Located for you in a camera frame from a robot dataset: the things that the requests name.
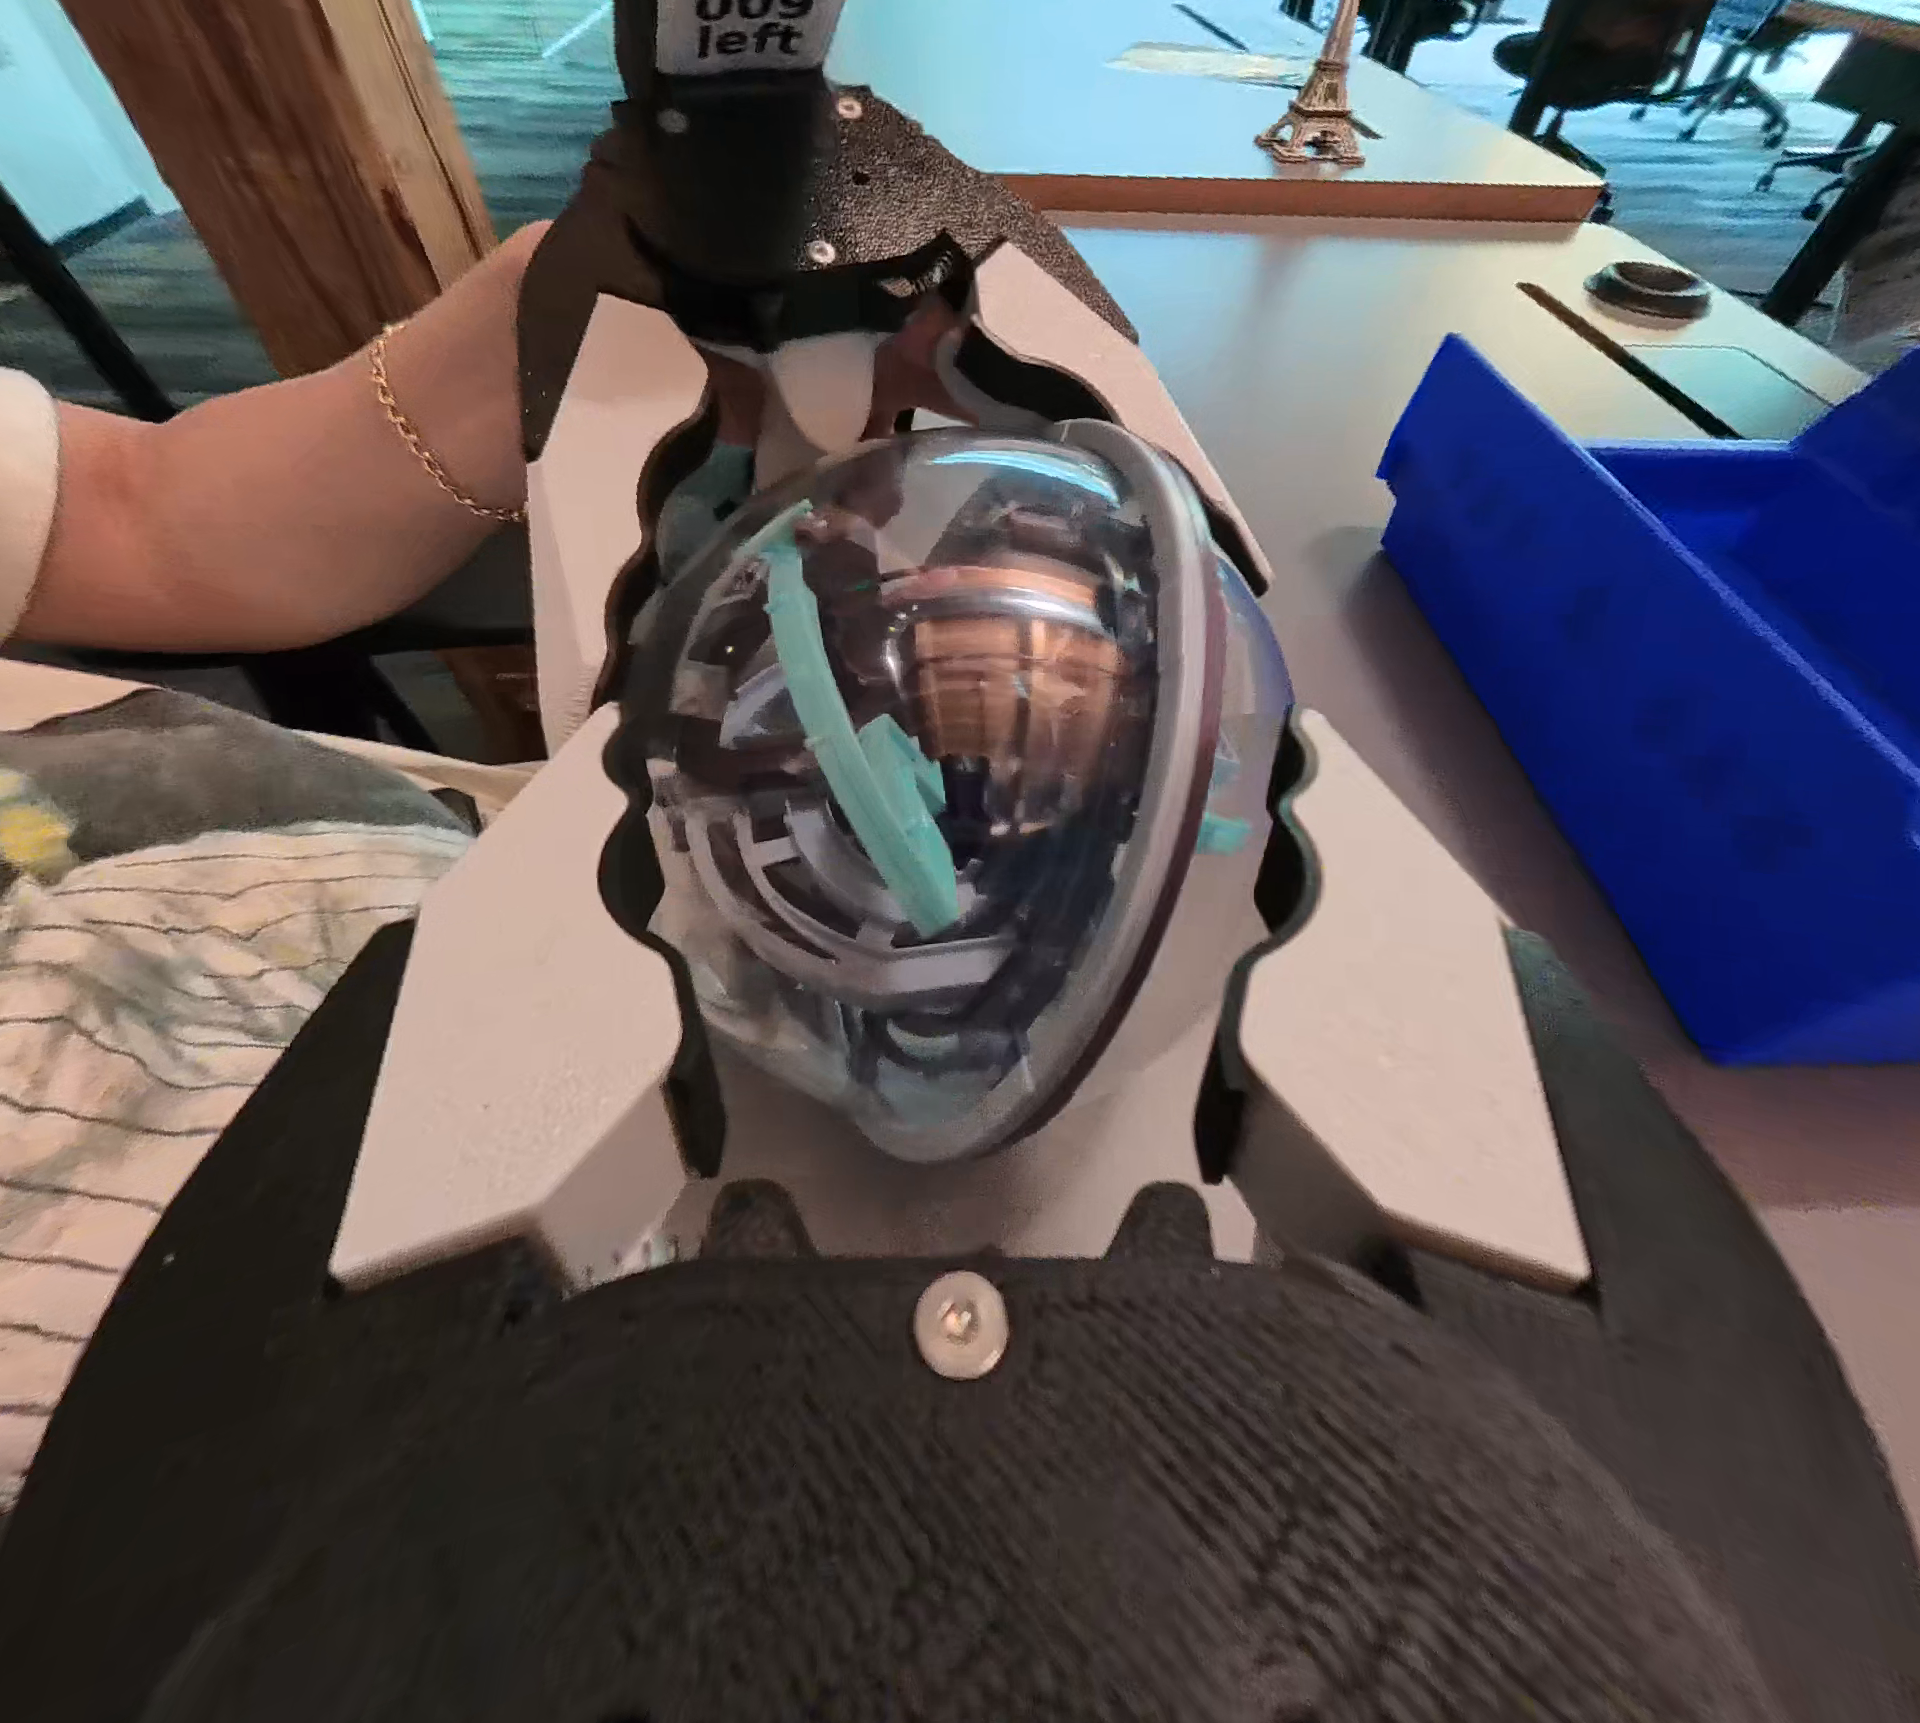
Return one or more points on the clear plastic maze ball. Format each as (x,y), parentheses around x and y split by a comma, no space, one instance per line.
(930,778)

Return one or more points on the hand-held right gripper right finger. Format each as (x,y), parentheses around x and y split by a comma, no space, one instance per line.
(1413,1077)

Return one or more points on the wooden pillar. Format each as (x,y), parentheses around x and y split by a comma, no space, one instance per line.
(226,29)

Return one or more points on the person's left forearm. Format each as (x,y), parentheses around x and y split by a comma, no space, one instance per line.
(226,507)

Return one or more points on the person's left hand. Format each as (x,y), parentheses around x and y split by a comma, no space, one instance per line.
(488,359)

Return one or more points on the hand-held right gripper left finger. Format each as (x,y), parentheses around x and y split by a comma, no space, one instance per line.
(497,1077)

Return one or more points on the bronze tower model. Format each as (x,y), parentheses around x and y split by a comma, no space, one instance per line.
(1319,105)

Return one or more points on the blue plastic bin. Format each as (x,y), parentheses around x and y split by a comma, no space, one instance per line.
(1649,733)

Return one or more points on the round black desk grommet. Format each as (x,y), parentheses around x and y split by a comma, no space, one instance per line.
(1648,291)

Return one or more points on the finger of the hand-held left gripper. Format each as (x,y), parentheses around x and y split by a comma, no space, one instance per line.
(1081,359)
(593,480)

